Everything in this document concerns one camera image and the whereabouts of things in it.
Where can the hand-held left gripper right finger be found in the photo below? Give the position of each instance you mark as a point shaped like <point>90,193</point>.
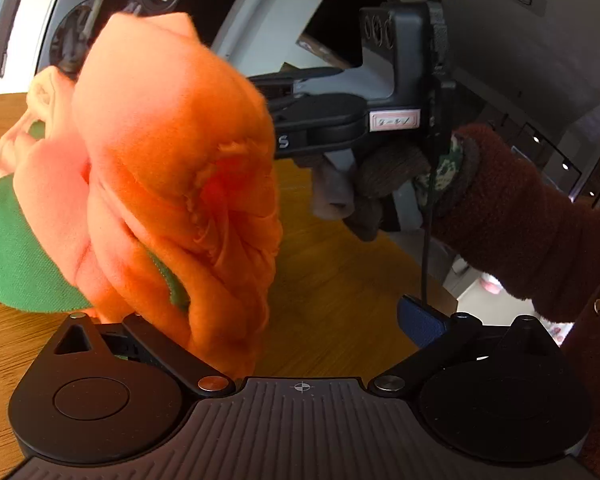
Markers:
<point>422,322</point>

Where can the person's right hand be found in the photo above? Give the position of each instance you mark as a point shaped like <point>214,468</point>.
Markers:
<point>380,180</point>

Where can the orange pumpkin costume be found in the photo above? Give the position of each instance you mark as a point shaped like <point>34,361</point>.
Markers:
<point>170,160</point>

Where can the person's brown fleece coat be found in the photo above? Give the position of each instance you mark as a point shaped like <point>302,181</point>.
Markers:
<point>597,360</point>

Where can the person's right forearm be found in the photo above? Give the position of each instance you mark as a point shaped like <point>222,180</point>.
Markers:
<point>510,220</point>

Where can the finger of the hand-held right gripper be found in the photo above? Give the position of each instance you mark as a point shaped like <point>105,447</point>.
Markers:
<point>320,110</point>
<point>300,77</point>

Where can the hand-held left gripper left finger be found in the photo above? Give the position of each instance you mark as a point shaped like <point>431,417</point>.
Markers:
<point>152,337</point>

